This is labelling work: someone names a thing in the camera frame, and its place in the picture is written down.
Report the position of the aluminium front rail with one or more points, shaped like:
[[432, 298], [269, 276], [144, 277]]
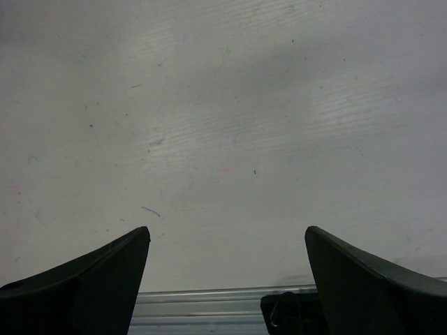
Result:
[[234, 311]]

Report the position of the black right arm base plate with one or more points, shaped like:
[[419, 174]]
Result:
[[294, 314]]

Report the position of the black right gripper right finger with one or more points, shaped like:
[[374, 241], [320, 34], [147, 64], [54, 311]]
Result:
[[361, 293]]

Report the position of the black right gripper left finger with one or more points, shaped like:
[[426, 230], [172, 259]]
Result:
[[92, 294]]

